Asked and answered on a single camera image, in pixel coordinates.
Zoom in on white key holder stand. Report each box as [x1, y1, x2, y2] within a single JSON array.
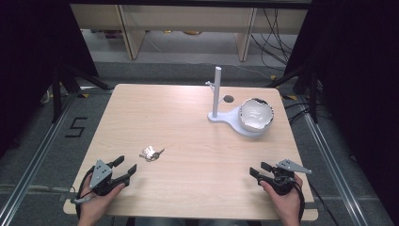
[[204, 66, 267, 137]]

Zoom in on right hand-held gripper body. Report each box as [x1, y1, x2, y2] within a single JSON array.
[[263, 158, 313, 196]]

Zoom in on black metal stand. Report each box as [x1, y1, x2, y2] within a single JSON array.
[[51, 62, 111, 124], [266, 64, 319, 124]]

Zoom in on black floor cables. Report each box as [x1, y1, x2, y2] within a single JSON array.
[[249, 8, 299, 72]]

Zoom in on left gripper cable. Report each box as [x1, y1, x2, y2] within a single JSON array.
[[70, 166, 96, 220]]

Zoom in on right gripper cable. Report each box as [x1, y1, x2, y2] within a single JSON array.
[[273, 175, 342, 226]]

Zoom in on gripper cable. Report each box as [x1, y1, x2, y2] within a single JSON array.
[[70, 166, 96, 220], [273, 175, 342, 226]]

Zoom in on aluminium floor rail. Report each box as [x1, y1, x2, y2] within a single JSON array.
[[302, 106, 370, 226], [0, 92, 76, 226]]

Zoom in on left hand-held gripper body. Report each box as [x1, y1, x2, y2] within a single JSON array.
[[88, 159, 131, 197]]

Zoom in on bunch of silver keys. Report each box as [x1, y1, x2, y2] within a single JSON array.
[[138, 145, 166, 163]]

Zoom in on wooden shelf unit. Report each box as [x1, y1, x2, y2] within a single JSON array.
[[69, 3, 310, 62]]

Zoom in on person's right hand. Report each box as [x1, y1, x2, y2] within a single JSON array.
[[259, 174, 305, 226]]

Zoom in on person's left hand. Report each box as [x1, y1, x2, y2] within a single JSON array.
[[76, 174, 126, 226]]

